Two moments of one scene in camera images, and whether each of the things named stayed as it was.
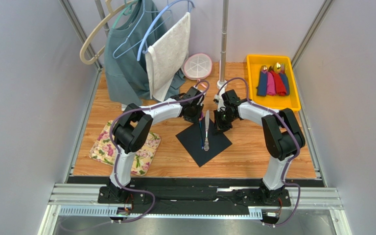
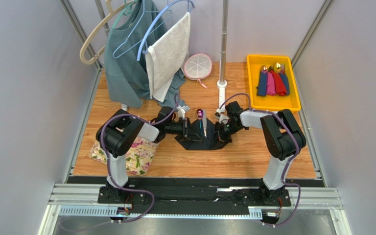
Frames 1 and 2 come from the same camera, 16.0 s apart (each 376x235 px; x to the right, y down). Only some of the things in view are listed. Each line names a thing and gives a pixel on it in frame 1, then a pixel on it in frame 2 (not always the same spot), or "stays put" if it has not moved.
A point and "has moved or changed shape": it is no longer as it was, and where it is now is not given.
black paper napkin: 190,138 has moved or changed shape
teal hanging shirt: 126,70 stays put
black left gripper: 195,120 to 186,134
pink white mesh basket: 197,66 stays put
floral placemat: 104,152 stays put
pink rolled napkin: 270,88 stays put
